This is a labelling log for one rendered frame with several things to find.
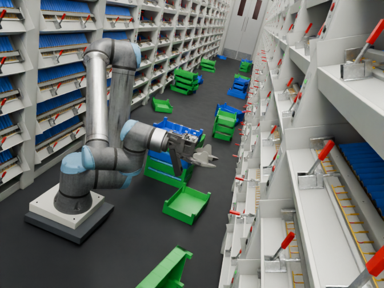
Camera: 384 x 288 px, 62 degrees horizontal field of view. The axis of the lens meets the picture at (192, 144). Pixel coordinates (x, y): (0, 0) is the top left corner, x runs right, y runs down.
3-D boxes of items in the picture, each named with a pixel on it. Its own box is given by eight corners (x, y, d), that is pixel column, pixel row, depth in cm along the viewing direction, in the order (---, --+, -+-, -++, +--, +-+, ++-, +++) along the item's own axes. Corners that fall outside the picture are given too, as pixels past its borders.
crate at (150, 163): (145, 164, 226) (147, 155, 223) (157, 155, 244) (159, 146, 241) (184, 179, 220) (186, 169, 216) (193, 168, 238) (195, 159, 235)
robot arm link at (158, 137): (147, 153, 120) (155, 144, 129) (159, 157, 120) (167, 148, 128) (152, 131, 117) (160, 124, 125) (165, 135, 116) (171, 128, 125)
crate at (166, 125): (151, 134, 217) (153, 123, 214) (163, 126, 235) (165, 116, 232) (191, 148, 210) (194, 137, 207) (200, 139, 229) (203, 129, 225)
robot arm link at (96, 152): (84, 27, 145) (83, 162, 113) (112, 33, 150) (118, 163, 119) (82, 46, 154) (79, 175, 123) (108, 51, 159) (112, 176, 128)
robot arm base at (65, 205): (44, 206, 159) (46, 190, 155) (67, 187, 176) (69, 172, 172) (79, 219, 156) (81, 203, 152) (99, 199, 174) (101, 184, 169)
